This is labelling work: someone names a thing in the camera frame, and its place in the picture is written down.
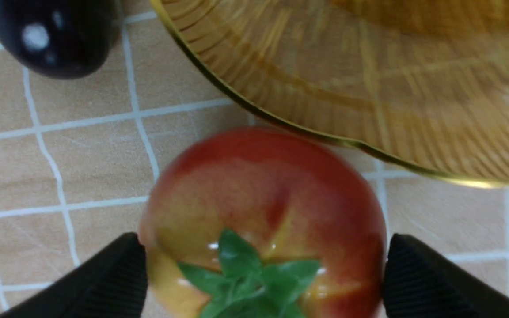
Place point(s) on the checkered tan tablecloth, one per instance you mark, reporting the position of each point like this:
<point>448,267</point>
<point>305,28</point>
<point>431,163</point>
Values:
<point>78,159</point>

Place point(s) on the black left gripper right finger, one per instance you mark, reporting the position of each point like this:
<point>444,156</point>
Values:
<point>419,282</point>

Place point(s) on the amber plastic plate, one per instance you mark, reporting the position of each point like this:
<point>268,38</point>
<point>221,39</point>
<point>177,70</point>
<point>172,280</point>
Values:
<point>421,84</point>

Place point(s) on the red yellow toy tomato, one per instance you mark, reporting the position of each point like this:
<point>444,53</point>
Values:
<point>255,223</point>

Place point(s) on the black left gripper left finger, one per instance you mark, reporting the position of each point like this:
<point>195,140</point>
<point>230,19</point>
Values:
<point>111,284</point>

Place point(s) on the dark purple eggplant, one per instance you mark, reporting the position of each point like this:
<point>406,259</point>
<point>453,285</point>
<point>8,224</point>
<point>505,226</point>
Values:
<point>59,39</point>

